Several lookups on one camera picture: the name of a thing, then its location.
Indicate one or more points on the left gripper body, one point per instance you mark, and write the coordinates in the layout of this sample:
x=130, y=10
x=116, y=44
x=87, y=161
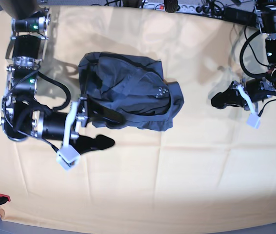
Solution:
x=256, y=90

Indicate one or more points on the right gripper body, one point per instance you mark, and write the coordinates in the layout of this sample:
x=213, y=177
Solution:
x=65, y=127

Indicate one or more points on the blue-grey T-shirt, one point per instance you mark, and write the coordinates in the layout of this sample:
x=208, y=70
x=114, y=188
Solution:
x=133, y=86

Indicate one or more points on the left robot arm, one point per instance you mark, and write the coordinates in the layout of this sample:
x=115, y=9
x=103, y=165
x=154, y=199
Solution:
x=266, y=20

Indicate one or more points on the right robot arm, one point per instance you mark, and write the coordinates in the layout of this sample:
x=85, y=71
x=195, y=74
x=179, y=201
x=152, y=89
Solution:
x=22, y=115

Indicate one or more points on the black power adapter brick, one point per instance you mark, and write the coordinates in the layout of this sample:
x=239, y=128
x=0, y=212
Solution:
x=241, y=17

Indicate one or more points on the yellow table cloth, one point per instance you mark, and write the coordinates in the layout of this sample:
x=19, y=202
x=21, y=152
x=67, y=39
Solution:
x=210, y=172

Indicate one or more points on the white power strip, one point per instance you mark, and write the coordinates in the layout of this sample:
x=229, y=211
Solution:
x=181, y=8

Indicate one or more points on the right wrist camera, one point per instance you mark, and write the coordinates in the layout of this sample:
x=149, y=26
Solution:
x=67, y=157

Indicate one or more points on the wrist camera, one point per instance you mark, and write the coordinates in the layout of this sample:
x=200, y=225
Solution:
x=253, y=121
x=67, y=157

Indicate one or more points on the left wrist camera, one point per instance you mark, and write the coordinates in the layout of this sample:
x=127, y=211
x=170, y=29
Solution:
x=253, y=121

